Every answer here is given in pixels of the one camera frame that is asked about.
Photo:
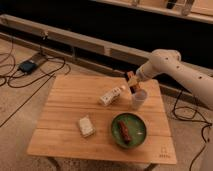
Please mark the black power adapter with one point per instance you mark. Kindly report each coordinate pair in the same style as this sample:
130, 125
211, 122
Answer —
27, 67

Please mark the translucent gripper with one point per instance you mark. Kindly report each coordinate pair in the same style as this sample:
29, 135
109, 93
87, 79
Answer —
133, 81

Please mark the wooden table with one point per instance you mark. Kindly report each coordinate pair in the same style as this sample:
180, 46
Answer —
73, 97

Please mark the brown snack bar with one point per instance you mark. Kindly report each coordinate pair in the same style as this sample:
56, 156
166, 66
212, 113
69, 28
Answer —
124, 132

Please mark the long wooden beam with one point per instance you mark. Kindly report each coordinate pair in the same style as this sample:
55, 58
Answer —
102, 47

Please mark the green plate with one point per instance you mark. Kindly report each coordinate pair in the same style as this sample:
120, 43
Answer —
136, 128

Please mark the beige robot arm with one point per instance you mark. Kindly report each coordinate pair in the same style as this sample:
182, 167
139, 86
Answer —
163, 61

